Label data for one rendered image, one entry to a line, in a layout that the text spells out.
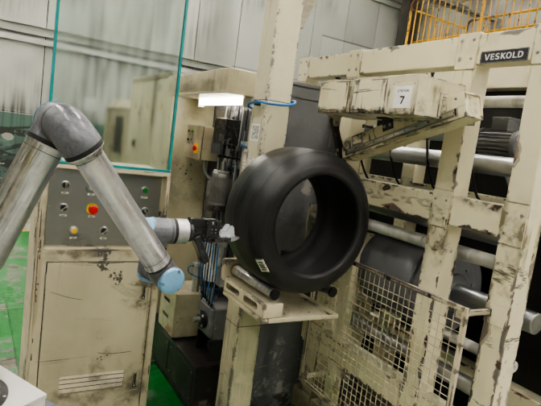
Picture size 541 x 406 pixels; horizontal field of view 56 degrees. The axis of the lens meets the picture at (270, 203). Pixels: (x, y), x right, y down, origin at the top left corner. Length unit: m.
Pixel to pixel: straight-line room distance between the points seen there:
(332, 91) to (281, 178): 0.60
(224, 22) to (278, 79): 9.84
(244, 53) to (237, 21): 0.72
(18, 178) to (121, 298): 1.06
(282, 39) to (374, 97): 0.50
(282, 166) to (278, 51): 0.61
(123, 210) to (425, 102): 1.11
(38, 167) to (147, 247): 0.39
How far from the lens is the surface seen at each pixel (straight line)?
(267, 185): 1.84
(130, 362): 2.63
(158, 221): 1.76
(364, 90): 2.11
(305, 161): 1.89
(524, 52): 2.06
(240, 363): 2.47
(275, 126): 2.26
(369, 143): 2.24
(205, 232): 1.84
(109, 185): 1.51
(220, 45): 11.98
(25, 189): 1.59
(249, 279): 2.10
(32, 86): 10.90
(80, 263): 2.40
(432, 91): 1.96
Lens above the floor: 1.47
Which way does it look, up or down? 7 degrees down
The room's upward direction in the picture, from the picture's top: 8 degrees clockwise
